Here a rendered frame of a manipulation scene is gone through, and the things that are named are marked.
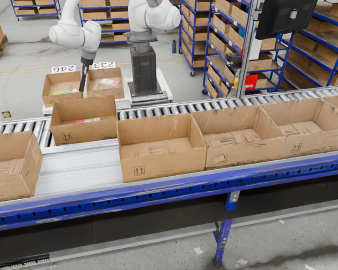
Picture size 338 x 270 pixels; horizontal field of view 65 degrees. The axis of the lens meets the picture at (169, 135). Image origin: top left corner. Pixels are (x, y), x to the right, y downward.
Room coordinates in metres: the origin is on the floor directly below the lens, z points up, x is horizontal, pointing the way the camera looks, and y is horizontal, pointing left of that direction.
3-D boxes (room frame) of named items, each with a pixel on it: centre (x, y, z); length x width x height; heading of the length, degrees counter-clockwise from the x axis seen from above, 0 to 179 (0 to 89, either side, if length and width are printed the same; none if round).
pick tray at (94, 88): (2.01, 0.53, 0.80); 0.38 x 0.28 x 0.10; 12
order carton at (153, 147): (1.01, 0.05, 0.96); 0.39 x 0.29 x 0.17; 102
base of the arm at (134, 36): (2.02, 0.22, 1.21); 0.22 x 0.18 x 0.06; 99
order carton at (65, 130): (1.42, 0.53, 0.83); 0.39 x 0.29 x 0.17; 104
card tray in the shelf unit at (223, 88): (2.59, -0.78, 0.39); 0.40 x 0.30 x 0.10; 12
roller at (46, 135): (1.32, 0.81, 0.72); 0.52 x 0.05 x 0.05; 12
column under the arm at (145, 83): (2.02, 0.20, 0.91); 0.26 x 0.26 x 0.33; 13
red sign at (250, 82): (1.92, -0.62, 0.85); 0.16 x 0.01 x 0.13; 102
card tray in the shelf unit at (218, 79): (3.07, -0.69, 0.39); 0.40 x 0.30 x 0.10; 12
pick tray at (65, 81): (1.93, 0.85, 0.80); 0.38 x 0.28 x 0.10; 15
